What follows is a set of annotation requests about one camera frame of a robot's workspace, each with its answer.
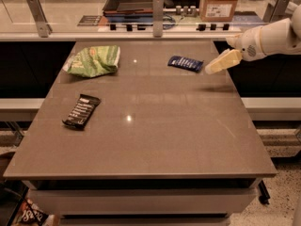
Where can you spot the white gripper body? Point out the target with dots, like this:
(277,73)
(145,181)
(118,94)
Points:
(247,45)

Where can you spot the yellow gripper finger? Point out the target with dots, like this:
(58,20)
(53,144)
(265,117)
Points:
(232,41)
(225,60)

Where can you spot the blue rxbar blueberry wrapper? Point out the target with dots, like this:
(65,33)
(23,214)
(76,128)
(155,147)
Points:
(185,63)

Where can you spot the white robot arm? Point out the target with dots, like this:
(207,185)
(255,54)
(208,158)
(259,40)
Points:
(280,37)

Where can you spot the black rxbar chocolate wrapper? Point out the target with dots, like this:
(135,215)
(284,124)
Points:
(82,111)

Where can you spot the brown cardboard box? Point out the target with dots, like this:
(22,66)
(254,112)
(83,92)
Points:
(217,10)

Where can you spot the open orange toolbox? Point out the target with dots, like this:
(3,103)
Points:
(131,0)

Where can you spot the green chip bag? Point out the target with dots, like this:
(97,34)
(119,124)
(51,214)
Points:
(94,61)

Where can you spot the white table drawer base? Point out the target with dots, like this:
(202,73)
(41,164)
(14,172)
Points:
(143,207)

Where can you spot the glass barrier panel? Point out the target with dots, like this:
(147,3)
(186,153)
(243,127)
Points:
(114,18)

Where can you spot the snack bag on floor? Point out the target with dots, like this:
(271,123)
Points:
(30,214)

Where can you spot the right metal glass bracket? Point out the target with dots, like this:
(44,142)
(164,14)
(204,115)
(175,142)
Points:
(276,10)

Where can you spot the metal glass bracket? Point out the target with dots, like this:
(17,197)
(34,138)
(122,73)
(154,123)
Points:
(276,10)
(157,15)
(42,25)

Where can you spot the middle metal glass bracket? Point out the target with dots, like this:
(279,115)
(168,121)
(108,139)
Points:
(157,15)

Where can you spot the left metal glass bracket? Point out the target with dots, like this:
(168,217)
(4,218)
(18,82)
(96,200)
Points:
(42,25)

